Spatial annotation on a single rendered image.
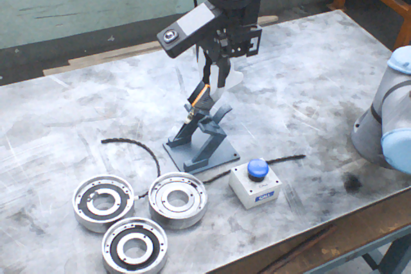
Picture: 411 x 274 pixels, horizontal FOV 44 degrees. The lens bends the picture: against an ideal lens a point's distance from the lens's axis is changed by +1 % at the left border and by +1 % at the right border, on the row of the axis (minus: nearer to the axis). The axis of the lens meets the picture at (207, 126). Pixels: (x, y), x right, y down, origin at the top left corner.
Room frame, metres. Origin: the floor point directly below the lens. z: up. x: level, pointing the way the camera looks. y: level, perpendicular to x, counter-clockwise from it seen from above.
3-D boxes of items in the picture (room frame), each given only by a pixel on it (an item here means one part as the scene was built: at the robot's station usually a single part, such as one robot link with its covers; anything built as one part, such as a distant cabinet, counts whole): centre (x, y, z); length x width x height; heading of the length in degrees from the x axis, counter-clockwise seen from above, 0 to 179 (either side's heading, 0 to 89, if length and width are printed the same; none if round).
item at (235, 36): (0.73, -0.02, 1.10); 0.09 x 0.08 x 0.12; 123
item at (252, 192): (0.63, -0.11, 0.82); 0.08 x 0.07 x 0.05; 121
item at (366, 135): (0.80, -0.39, 0.85); 0.15 x 0.15 x 0.10
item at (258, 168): (0.62, -0.10, 0.85); 0.04 x 0.04 x 0.05
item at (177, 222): (0.56, 0.04, 0.82); 0.10 x 0.10 x 0.04
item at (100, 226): (0.54, 0.17, 0.82); 0.10 x 0.10 x 0.04
